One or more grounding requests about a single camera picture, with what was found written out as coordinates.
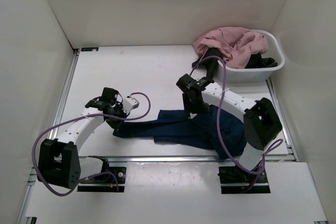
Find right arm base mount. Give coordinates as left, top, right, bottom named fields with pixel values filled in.
left=217, top=166, right=271, bottom=195

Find white plastic basket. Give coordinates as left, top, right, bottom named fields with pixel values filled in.
left=226, top=29, right=285, bottom=83

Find black garment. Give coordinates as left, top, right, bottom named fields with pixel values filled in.
left=192, top=48, right=278, bottom=78

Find pink garment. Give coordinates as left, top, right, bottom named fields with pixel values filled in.
left=192, top=27, right=268, bottom=69

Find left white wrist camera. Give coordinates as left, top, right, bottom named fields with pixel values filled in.
left=122, top=97, right=140, bottom=114

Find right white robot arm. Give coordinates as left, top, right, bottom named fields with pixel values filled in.
left=176, top=74, right=282, bottom=182

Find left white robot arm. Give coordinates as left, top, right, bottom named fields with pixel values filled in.
left=37, top=88, right=139, bottom=190

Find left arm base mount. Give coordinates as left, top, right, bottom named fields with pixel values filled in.
left=77, top=156, right=127, bottom=193

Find small blue label sticker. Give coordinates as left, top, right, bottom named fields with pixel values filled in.
left=81, top=47, right=99, bottom=52

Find aluminium rail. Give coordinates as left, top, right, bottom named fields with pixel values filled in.
left=78, top=155, right=247, bottom=163

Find dark blue denim trousers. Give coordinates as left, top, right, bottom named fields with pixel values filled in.
left=113, top=105, right=247, bottom=159

